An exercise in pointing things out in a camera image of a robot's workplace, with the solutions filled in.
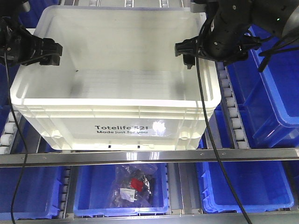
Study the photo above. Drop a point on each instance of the right white roller track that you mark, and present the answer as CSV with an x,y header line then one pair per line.
x,y
236,130

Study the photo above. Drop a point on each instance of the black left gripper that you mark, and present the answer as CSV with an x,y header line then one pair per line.
x,y
19,46

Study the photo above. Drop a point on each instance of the clear bag of parts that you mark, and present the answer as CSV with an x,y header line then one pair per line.
x,y
133,186

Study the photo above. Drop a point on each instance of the blue bin upper left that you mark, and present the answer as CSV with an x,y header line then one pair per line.
x,y
9,14

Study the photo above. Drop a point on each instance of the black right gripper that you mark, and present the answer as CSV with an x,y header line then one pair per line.
x,y
221,37

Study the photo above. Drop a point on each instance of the blue bin with bagged parts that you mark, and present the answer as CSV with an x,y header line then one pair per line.
x,y
93,187

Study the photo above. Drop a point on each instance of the white Totelife plastic bin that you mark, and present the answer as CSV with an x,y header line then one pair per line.
x,y
119,85

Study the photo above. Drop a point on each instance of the white roller track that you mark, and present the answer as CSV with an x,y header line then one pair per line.
x,y
236,130
8,130
65,192

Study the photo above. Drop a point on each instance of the blue bin lower left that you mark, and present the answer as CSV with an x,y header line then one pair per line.
x,y
38,195

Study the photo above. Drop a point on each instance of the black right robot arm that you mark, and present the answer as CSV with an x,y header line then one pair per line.
x,y
270,18

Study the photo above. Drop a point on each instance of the left white roller track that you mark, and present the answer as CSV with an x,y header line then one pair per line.
x,y
8,130

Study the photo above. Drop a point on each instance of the lower white roller track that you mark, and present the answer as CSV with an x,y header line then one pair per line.
x,y
65,192

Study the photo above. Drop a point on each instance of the blue bin lower right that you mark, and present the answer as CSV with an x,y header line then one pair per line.
x,y
260,185

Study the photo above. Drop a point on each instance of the large blue bin upper right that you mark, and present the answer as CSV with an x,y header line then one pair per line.
x,y
268,101

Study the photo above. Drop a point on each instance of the steel shelf front rail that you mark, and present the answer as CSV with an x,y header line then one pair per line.
x,y
126,157

